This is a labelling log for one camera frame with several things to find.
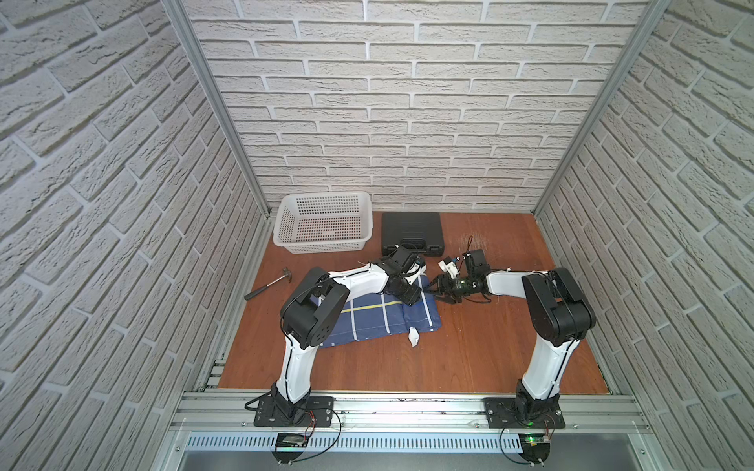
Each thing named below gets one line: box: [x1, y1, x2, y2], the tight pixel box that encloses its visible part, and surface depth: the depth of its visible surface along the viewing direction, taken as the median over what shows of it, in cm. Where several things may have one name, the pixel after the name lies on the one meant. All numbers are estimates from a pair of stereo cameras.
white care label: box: [408, 325, 421, 348], surface depth 86 cm
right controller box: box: [518, 433, 551, 465], surface depth 72 cm
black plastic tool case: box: [381, 211, 445, 258], surface depth 108 cm
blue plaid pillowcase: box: [317, 273, 442, 349], surface depth 91 cm
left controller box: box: [270, 432, 310, 464], surface depth 71 cm
